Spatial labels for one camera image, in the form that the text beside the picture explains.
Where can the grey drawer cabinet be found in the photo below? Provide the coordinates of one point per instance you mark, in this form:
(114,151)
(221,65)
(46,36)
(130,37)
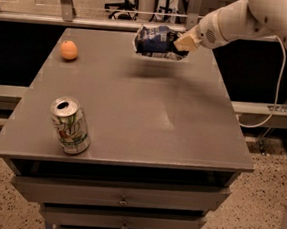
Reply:
(150,121)

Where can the top grey drawer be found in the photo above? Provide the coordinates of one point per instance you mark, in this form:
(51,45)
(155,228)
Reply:
(122,194)

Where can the middle grey drawer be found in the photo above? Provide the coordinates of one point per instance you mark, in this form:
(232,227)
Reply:
(120,219)

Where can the white green 7up can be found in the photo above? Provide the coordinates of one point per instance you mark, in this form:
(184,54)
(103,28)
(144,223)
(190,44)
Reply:
(70,123)

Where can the orange fruit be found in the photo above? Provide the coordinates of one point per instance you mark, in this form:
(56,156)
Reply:
(68,50)

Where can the blue chip bag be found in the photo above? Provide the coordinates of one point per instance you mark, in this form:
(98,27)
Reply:
(157,42)

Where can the metal window railing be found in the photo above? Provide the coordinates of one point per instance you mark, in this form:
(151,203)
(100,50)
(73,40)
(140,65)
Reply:
(180,14)

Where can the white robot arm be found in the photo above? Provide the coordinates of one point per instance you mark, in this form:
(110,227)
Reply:
(240,20)

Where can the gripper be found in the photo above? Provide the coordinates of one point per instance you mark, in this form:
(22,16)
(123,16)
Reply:
(206,34)

